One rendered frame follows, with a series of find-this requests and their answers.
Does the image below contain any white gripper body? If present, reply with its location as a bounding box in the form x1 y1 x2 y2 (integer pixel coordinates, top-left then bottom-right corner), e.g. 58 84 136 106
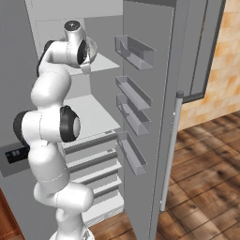
78 60 93 75

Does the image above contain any white fridge shelf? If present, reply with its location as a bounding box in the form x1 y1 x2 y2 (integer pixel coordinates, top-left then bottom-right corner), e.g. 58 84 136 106
66 51 121 77
64 94 122 139

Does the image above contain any grey fridge door bin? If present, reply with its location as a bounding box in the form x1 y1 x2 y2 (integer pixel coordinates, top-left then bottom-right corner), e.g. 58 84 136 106
115 94 152 137
114 75 154 112
116 130 148 176
113 34 158 71

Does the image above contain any white fridge drawer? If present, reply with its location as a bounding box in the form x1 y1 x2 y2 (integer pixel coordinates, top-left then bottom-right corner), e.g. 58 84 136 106
61 129 118 156
72 159 123 186
89 174 124 201
66 148 120 174

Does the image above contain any grey fridge door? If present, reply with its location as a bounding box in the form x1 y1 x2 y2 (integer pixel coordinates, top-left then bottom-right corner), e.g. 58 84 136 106
122 0 191 240

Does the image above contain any grey dark-framed cabinet door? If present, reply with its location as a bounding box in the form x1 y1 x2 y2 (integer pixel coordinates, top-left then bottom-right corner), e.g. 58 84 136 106
179 0 227 104

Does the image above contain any brown wooden cabinet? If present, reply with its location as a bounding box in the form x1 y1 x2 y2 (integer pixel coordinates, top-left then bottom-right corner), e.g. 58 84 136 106
0 187 25 240

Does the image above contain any silver fridge door handle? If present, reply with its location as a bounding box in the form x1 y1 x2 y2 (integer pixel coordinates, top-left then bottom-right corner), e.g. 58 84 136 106
159 90 186 213

